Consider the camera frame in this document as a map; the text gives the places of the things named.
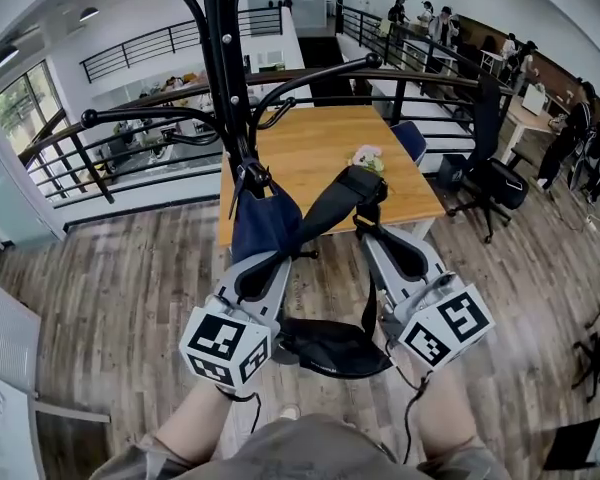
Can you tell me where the large window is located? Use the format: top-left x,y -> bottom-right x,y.
0,59 -> 65,155

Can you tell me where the person's right forearm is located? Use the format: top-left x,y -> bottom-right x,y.
416,366 -> 482,463

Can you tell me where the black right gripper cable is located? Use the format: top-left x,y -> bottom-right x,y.
383,339 -> 432,465

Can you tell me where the white-legged wooden table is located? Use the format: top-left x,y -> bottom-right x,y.
498,94 -> 565,165

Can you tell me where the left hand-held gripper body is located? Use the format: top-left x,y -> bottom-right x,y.
178,255 -> 295,395

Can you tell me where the black metal railing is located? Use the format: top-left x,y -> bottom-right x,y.
17,5 -> 515,234
79,6 -> 285,85

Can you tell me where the dark blue bag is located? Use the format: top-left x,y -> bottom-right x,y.
227,156 -> 395,381

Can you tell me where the person's olive shirt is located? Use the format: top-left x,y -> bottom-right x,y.
88,411 -> 514,480

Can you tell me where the black coat rack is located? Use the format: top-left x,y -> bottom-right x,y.
79,0 -> 384,367

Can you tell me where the black waste bin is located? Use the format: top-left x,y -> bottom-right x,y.
436,153 -> 467,193

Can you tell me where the blue chair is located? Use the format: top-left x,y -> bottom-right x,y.
389,119 -> 428,168

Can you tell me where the wooden table with white legs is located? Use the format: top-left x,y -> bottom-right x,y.
218,104 -> 447,250

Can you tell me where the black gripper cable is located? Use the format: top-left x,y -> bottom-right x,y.
216,384 -> 263,435
383,339 -> 432,465

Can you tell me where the black office chair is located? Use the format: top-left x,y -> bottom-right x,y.
446,74 -> 531,245

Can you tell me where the white box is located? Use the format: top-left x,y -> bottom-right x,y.
521,83 -> 548,118

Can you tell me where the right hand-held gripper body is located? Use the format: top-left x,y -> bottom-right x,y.
359,225 -> 497,372

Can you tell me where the white crumpled object on table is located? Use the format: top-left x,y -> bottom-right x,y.
347,143 -> 386,176

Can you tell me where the person's left forearm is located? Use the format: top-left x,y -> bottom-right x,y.
153,381 -> 237,465

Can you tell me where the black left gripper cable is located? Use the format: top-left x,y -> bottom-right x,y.
216,384 -> 263,435

